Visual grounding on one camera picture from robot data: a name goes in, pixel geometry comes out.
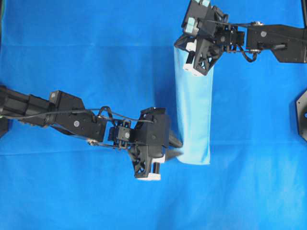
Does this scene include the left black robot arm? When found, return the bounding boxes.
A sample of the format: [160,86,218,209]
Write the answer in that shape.
[0,86,183,181]

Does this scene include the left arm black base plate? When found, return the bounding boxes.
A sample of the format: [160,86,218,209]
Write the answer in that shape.
[0,117,9,138]

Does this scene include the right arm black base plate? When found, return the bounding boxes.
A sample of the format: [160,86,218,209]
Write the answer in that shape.
[295,89,307,142]

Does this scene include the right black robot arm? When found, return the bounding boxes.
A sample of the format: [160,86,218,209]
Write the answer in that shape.
[174,0,307,76]

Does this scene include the light blue towel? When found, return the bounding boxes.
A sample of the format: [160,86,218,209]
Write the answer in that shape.
[174,48,214,165]

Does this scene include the dark blue table cloth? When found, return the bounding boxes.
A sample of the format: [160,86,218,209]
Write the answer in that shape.
[0,0,307,230]

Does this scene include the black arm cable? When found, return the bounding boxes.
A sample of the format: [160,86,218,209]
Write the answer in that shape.
[0,105,154,149]

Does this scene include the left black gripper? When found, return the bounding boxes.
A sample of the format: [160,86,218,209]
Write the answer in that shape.
[109,107,183,180]

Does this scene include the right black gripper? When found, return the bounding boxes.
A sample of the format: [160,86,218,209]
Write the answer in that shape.
[181,0,245,76]

